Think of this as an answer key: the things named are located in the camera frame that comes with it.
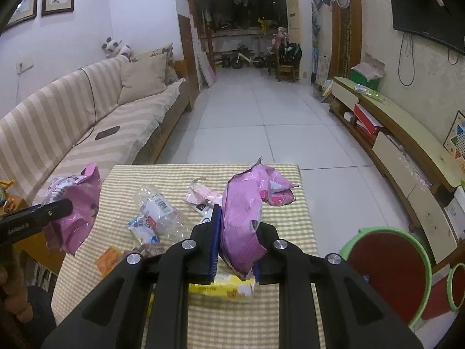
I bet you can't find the red bin green rim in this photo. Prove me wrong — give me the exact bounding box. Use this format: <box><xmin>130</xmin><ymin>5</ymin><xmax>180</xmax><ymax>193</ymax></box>
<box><xmin>339</xmin><ymin>226</ymin><xmax>432</xmax><ymax>328</ymax></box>
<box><xmin>421</xmin><ymin>263</ymin><xmax>465</xmax><ymax>320</ymax></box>

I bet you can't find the striped beige sofa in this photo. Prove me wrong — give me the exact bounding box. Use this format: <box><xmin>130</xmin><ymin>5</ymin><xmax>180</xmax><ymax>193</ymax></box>
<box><xmin>1</xmin><ymin>56</ymin><xmax>193</xmax><ymax>205</ymax></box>

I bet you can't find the beige sofa cushion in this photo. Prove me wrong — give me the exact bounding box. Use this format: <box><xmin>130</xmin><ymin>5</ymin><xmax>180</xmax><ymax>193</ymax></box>
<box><xmin>118</xmin><ymin>54</ymin><xmax>167</xmax><ymax>105</ymax></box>

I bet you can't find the wooden chair with bag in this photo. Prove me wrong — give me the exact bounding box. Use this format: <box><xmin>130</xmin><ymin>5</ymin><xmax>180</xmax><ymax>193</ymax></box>
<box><xmin>273</xmin><ymin>42</ymin><xmax>303</xmax><ymax>82</ymax></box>

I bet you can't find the pink snack bag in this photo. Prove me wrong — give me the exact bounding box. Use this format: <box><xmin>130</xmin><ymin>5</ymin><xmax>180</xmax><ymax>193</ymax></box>
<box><xmin>220</xmin><ymin>159</ymin><xmax>296</xmax><ymax>280</ymax></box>
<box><xmin>42</xmin><ymin>162</ymin><xmax>101</xmax><ymax>255</ymax></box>

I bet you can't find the yellow snack box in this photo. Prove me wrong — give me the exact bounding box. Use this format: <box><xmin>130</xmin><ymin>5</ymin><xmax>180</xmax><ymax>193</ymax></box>
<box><xmin>189</xmin><ymin>273</ymin><xmax>255</xmax><ymax>302</ymax></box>

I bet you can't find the chinese checkers board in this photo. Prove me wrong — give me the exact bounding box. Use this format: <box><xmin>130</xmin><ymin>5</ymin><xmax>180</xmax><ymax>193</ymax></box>
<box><xmin>443</xmin><ymin>110</ymin><xmax>465</xmax><ymax>172</ymax></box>

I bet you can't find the clear plastic water bottle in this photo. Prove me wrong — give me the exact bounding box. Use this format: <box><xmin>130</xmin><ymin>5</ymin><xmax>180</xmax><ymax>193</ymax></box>
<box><xmin>134</xmin><ymin>185</ymin><xmax>191</xmax><ymax>243</ymax></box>

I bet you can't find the orange snack wrapper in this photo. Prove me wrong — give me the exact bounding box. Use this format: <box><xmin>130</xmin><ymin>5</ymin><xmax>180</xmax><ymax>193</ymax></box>
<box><xmin>95</xmin><ymin>246</ymin><xmax>122</xmax><ymax>277</ymax></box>

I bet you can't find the red flat box in cabinet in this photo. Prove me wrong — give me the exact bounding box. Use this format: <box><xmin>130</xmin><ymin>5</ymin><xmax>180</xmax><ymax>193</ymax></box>
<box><xmin>353</xmin><ymin>104</ymin><xmax>384</xmax><ymax>136</ymax></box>

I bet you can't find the small white snack wrapper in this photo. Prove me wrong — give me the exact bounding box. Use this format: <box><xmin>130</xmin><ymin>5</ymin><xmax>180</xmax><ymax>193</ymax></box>
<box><xmin>125</xmin><ymin>215</ymin><xmax>159</xmax><ymax>245</ymax></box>

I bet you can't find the wall mounted black television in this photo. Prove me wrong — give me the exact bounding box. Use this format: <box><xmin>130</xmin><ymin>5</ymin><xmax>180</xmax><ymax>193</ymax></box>
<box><xmin>390</xmin><ymin>0</ymin><xmax>464</xmax><ymax>55</ymax></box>

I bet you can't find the white cardboard box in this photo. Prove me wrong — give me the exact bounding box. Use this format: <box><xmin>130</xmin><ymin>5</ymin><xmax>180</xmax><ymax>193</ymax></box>
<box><xmin>445</xmin><ymin>186</ymin><xmax>465</xmax><ymax>240</ymax></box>

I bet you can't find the long yellow TV cabinet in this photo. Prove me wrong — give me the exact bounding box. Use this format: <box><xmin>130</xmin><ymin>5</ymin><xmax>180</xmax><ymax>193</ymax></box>
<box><xmin>330</xmin><ymin>76</ymin><xmax>464</xmax><ymax>271</ymax></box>

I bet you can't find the panda plush toy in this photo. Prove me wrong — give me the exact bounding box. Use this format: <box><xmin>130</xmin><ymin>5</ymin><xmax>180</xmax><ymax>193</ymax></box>
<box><xmin>102</xmin><ymin>37</ymin><xmax>133</xmax><ymax>58</ymax></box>

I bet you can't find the white balance bike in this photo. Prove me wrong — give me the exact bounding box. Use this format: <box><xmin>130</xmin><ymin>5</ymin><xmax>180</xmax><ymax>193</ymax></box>
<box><xmin>230</xmin><ymin>47</ymin><xmax>266</xmax><ymax>70</ymax></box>

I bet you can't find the green and white open box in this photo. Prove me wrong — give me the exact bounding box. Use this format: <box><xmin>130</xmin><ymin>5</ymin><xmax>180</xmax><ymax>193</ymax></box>
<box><xmin>349</xmin><ymin>52</ymin><xmax>385</xmax><ymax>91</ymax></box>

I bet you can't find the black phone on sofa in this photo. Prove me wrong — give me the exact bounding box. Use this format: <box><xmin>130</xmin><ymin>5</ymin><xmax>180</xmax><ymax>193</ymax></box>
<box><xmin>94</xmin><ymin>125</ymin><xmax>121</xmax><ymax>140</ymax></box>

